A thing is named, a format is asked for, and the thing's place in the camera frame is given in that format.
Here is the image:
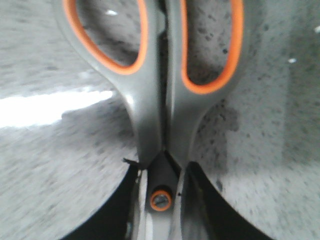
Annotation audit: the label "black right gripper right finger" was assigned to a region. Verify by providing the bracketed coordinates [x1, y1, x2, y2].
[188, 162, 270, 240]

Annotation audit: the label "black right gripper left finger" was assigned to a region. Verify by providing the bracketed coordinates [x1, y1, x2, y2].
[63, 158, 141, 240]

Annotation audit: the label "grey orange scissors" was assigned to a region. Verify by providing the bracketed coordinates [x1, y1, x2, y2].
[53, 0, 250, 240]

